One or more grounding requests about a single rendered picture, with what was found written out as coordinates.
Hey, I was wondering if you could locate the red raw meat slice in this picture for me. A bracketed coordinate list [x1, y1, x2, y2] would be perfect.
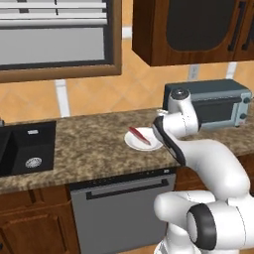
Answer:
[128, 126, 153, 147]

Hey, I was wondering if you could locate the black kitchen sink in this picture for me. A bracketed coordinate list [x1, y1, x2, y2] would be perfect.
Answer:
[0, 120, 58, 178]

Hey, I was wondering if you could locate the black dishwasher handle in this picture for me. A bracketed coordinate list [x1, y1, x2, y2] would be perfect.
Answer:
[85, 178, 170, 201]

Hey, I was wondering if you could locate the white round plate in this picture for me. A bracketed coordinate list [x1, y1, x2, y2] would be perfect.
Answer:
[123, 126, 165, 153]

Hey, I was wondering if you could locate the grey dishwasher door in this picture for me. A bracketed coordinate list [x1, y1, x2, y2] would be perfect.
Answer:
[68, 168, 178, 254]

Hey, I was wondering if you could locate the grey-blue toaster oven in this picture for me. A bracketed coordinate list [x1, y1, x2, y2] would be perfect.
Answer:
[162, 78, 253, 132]

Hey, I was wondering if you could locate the wooden cupboard door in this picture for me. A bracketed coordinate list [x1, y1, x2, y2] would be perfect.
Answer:
[0, 206, 81, 254]

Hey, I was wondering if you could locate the black cupboard handle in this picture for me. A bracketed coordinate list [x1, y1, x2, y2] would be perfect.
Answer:
[241, 18, 254, 52]
[227, 0, 247, 53]

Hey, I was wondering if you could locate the dark wooden wall cupboard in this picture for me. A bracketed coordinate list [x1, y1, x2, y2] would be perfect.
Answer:
[131, 0, 254, 67]

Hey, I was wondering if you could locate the white wall socket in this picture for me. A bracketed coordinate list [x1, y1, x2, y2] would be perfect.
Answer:
[188, 63, 200, 80]

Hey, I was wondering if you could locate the wooden framed window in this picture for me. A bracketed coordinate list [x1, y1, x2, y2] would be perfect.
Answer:
[0, 0, 123, 84]

